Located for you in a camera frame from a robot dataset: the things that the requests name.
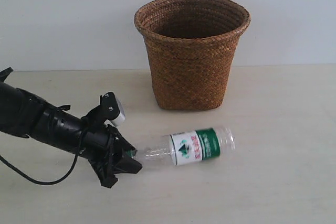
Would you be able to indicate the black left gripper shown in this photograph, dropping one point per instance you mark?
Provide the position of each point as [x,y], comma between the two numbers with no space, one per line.
[104,146]

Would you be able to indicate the clear plastic water bottle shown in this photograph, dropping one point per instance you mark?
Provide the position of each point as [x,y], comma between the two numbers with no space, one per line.
[185,148]

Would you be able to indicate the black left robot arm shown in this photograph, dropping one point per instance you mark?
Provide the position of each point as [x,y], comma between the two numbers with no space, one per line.
[26,115]

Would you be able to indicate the woven brown wicker basket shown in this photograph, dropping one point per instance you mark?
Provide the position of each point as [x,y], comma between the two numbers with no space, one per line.
[190,45]

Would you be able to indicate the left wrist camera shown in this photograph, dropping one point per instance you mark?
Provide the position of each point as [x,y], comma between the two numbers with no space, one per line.
[111,109]

